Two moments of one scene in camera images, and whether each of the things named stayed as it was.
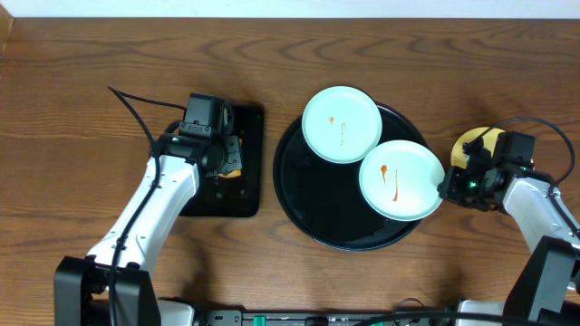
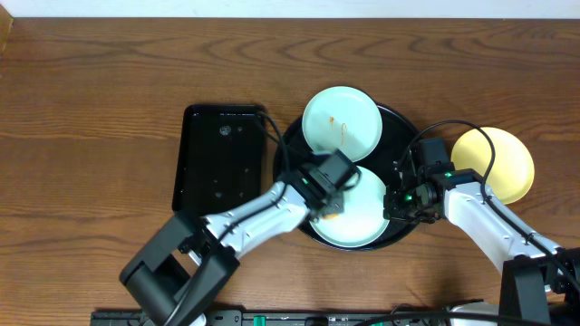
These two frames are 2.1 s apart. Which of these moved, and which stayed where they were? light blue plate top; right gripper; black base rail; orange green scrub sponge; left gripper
Moved: right gripper; left gripper; orange green scrub sponge
Stayed: black base rail; light blue plate top
